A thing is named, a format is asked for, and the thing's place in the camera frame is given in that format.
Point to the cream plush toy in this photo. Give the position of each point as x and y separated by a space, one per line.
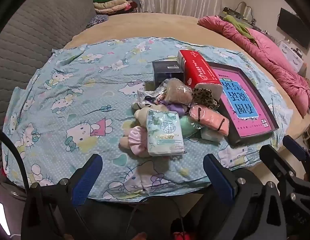
142 116

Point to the white printed packet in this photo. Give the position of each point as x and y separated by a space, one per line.
142 96

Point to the cluttered dressing table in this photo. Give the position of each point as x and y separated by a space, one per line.
231 10

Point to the dark floral cloth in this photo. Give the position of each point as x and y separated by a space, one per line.
96 21

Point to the beige puff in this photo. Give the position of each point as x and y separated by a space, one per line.
176 91

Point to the pink workbook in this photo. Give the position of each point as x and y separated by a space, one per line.
242 105

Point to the pink duvet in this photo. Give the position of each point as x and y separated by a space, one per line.
267 55

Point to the dark blue box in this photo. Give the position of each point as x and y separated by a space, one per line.
167 75

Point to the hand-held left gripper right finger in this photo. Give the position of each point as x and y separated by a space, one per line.
218 180

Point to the green beauty sponge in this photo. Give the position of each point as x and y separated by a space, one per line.
188 126

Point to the tan round bed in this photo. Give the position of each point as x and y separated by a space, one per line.
157 27

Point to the small mint tissue packet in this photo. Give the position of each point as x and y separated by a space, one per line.
211 135

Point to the beige plush with pink bow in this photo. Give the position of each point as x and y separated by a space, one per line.
136 140

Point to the pink book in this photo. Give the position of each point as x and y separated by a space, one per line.
257 92

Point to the red tissue box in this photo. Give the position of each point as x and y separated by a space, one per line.
197 67

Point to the pink soft packet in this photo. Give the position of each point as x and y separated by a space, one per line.
207 118

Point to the green cloth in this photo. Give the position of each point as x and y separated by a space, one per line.
238 26

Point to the stack of folded clothes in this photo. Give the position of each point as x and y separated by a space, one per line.
112 2

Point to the leopard print scrunchie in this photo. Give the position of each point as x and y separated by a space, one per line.
206 97

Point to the floral tissue packet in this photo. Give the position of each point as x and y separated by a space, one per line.
165 132

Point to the purple ribbon scrunchie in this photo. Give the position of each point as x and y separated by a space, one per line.
172 107

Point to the white drawer cabinet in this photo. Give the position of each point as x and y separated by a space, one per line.
291 55

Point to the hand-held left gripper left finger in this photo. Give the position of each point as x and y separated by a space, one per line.
87 180

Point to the black wall television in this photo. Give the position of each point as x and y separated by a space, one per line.
295 27

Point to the grey quilted headboard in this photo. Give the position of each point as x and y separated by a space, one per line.
32 42

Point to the light blue cartoon printed blanket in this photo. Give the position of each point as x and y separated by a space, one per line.
69 92

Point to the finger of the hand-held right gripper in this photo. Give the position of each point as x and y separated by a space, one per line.
272 160
292 146

